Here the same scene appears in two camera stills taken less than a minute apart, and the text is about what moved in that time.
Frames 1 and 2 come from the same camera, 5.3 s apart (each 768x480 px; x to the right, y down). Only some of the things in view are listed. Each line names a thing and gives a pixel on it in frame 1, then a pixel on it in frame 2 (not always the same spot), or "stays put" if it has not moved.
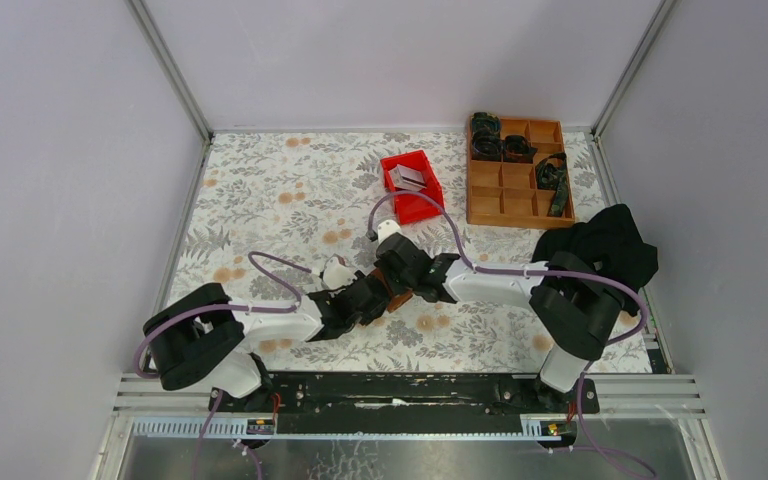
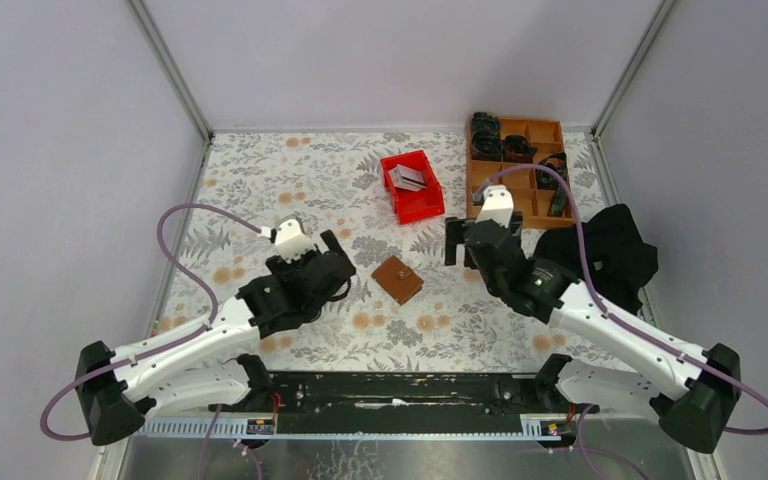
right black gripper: [385, 270] → [453, 237]
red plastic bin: [414, 204] stays put
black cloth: [610, 242] stays put
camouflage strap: [552, 175] stays put
